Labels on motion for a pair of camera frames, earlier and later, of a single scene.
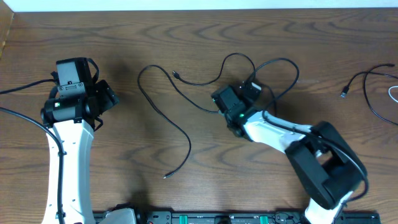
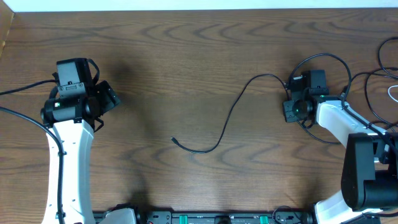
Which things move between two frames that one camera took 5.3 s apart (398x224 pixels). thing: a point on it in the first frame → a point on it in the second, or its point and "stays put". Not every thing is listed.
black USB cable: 209,81 → 232,109
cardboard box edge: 7,15 stays put
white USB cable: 390,96 stays put
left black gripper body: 105,95 stays put
